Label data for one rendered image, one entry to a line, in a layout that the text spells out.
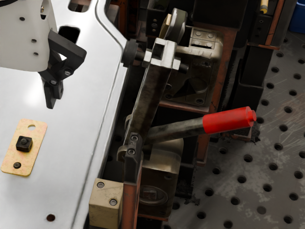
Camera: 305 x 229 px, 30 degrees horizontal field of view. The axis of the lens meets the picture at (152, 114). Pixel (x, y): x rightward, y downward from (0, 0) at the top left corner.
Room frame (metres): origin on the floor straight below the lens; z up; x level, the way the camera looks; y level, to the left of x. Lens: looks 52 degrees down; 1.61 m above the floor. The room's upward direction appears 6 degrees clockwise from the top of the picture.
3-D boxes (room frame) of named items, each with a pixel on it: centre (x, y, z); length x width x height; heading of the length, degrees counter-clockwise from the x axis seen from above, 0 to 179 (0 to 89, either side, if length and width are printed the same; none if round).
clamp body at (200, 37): (0.56, -0.05, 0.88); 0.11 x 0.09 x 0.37; 85
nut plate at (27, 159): (0.40, 0.16, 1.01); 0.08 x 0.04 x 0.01; 175
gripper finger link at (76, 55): (0.39, 0.11, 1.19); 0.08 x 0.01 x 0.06; 85
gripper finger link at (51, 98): (0.39, 0.10, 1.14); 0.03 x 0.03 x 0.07; 85
